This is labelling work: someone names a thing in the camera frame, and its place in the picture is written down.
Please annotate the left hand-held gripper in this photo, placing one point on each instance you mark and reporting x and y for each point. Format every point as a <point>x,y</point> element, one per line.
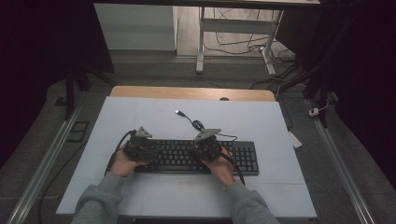
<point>140,149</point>

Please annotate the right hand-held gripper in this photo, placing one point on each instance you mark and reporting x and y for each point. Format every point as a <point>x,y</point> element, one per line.
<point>208,149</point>

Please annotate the black computer keyboard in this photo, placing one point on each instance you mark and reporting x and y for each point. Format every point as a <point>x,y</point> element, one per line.
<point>180,154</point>

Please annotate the person's left hand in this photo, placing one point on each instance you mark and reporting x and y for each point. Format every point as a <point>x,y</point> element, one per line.
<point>123,166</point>

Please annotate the person's right hand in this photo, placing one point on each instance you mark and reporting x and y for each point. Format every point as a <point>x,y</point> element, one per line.
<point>221,171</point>

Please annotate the white board sheet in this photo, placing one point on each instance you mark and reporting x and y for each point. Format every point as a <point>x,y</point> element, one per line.
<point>155,118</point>

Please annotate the wooden table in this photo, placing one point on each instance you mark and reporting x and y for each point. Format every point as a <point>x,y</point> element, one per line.
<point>186,92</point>

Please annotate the white paper tag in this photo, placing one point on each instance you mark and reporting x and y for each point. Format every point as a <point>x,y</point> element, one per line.
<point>294,140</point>

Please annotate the black metal stand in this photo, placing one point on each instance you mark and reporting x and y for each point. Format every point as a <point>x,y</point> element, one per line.
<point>70,93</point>
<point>323,90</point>

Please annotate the small white box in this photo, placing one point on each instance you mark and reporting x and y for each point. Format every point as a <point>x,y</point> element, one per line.
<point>313,112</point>

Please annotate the white cabinet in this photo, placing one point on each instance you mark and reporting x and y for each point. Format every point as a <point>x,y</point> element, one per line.
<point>134,28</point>

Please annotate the dark curtain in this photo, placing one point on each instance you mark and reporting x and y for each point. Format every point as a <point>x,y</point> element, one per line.
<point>367,62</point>
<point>37,46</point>

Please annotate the aluminium rail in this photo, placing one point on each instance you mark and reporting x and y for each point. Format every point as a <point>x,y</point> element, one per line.
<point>342,174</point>
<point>40,174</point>

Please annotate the white desk frame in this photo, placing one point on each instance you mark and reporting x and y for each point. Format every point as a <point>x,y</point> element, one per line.
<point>232,25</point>

